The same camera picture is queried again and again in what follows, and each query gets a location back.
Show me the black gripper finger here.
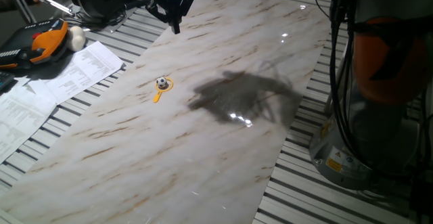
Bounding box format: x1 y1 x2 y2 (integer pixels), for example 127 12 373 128
145 0 177 35
175 0 196 35

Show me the yellow plastic bubble wand ring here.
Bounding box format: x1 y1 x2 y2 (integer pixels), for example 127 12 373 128
152 76 175 104

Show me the white bone-shaped toy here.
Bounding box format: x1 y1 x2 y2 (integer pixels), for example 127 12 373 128
66 26 87 52

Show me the printed white paper sheet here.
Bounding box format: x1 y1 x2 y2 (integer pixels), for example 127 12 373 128
0 76 59 164
45 41 124 105

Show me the silver metal rod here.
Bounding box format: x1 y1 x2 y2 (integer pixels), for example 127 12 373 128
33 0 76 18

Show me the orange black teach pendant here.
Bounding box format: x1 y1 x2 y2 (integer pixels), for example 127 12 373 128
0 18 69 71

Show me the black computer keyboard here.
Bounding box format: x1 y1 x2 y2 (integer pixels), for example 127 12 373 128
0 70 16 93

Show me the slanted aluminium frame post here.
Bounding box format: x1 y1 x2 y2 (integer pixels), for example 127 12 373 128
3 0 37 24

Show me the thick black cable bundle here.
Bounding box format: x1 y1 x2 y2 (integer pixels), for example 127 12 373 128
313 0 365 166

